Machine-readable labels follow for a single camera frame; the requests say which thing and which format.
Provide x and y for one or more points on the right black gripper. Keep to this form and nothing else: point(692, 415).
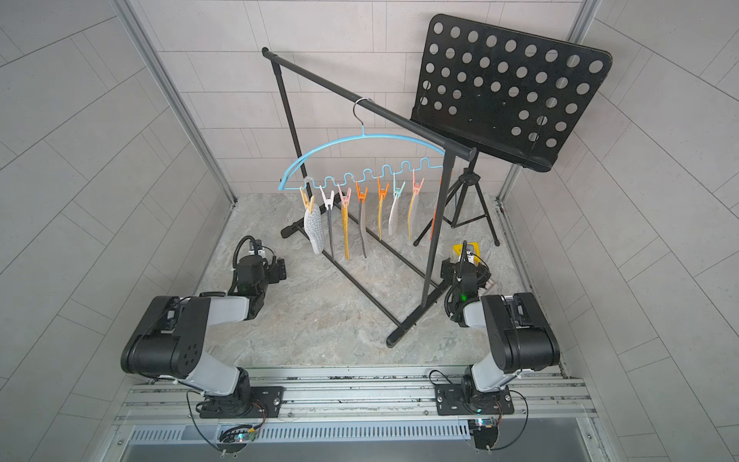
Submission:
point(485, 273)

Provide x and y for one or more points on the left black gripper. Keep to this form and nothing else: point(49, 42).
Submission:
point(275, 275)

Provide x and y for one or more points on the black shoe insole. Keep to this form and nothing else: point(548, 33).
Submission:
point(312, 227)

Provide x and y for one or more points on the dark grey shoe insole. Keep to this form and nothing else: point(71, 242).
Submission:
point(328, 214)

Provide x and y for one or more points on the orange yellow shoe insole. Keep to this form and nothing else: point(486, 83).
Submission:
point(345, 225)

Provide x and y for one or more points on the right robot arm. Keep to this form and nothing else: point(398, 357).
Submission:
point(519, 335)

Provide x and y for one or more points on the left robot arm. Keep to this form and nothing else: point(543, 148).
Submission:
point(169, 340)

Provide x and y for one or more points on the grey insole on hanger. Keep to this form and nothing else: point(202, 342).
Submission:
point(362, 225)

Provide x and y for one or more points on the yellow triangular plastic piece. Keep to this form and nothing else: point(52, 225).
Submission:
point(468, 249)

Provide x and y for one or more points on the orange rim insole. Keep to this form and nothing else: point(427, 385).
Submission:
point(413, 206)

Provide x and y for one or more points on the light blue insole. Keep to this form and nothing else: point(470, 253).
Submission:
point(395, 212)

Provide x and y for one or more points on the black perforated music stand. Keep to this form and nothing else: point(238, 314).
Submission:
point(505, 93)

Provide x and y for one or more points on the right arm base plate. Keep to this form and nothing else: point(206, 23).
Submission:
point(460, 400)

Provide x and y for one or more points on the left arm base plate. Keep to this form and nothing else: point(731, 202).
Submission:
point(260, 403)

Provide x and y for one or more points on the aluminium mounting rail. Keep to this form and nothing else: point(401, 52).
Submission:
point(407, 393)

